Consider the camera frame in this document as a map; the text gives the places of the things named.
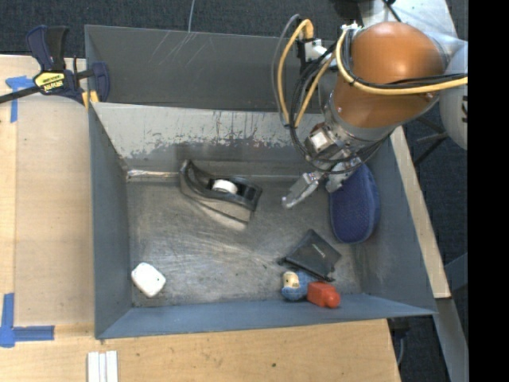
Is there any black flat box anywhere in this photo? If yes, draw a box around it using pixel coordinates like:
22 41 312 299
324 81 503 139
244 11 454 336
276 228 344 283

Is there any pale wood board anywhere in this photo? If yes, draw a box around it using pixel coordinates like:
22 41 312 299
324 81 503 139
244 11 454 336
14 92 97 328

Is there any white rounded box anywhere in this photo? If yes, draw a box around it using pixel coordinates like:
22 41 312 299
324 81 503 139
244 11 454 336
130 261 168 299

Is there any black tape dispenser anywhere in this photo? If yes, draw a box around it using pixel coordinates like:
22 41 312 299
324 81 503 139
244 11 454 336
177 158 264 232

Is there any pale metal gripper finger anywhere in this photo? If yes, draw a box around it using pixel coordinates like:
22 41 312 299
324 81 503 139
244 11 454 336
282 172 313 207
286 176 320 210

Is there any red small bottle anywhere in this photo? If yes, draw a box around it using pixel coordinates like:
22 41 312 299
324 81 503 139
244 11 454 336
305 280 342 310

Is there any blue toy animal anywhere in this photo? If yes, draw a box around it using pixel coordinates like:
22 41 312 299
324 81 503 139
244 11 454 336
280 269 317 303

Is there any grey metal bin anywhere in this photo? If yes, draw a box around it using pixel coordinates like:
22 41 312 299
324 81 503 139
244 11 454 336
84 24 440 341

